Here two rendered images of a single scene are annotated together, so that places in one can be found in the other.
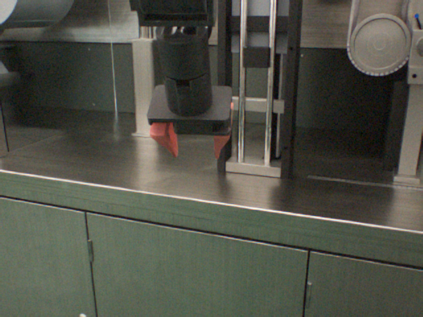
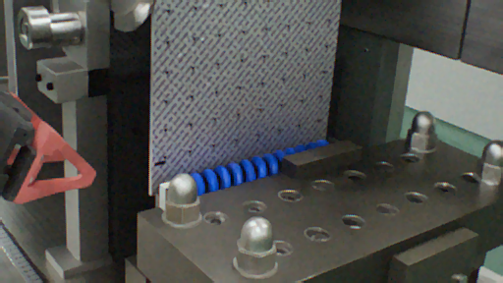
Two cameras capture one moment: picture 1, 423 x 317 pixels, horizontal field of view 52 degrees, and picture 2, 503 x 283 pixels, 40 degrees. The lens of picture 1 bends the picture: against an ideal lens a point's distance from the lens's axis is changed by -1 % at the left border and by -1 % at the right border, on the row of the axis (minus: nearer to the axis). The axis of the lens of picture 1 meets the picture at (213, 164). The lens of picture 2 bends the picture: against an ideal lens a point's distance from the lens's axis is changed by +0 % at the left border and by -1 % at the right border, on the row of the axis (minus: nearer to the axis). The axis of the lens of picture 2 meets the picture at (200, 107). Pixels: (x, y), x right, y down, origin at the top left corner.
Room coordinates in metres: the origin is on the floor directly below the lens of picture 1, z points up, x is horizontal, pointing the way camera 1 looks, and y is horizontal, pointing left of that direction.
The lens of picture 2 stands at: (0.40, -0.91, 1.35)
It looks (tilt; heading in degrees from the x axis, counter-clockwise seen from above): 21 degrees down; 35
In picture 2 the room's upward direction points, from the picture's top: 2 degrees clockwise
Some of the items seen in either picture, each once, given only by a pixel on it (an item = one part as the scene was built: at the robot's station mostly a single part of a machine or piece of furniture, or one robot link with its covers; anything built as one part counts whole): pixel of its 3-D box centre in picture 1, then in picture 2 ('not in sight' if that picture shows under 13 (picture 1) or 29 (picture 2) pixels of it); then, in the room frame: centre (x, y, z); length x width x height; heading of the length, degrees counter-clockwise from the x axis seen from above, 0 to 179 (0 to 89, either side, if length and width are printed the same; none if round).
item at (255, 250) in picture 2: not in sight; (256, 243); (0.81, -0.67, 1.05); 0.04 x 0.04 x 0.04
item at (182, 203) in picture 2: not in sight; (182, 197); (0.84, -0.58, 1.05); 0.04 x 0.04 x 0.04
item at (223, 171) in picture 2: not in sight; (260, 171); (0.98, -0.58, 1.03); 0.21 x 0.04 x 0.03; 160
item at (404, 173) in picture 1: (416, 108); (73, 140); (0.86, -0.41, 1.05); 0.06 x 0.05 x 0.31; 160
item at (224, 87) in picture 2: not in sight; (249, 89); (0.98, -0.55, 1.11); 0.23 x 0.01 x 0.18; 160
